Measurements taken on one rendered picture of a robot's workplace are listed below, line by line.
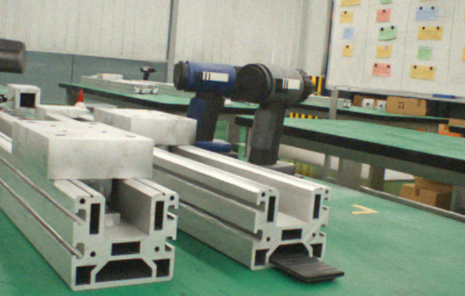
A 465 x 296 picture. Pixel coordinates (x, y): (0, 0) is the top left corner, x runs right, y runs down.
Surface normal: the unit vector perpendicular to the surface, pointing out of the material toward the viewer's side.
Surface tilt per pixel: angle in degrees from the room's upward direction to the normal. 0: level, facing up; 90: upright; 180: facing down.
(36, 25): 90
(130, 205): 90
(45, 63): 90
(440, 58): 90
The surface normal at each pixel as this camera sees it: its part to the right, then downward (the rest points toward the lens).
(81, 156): 0.54, 0.15
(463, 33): -0.85, -0.01
